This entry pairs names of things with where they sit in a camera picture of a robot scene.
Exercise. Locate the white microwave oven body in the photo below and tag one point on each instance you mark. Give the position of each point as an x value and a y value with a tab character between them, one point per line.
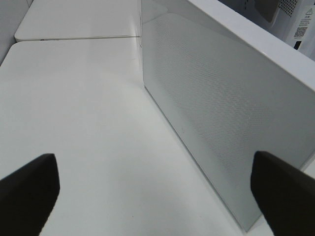
278	27

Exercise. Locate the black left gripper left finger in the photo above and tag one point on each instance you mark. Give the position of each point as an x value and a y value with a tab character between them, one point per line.
28	195

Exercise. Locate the white warning label sticker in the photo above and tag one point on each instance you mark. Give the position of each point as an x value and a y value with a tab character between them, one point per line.
304	26

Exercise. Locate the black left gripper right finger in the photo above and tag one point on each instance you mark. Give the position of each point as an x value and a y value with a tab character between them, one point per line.
284	194

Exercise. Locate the white microwave door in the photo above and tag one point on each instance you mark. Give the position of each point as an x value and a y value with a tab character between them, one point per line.
229	89

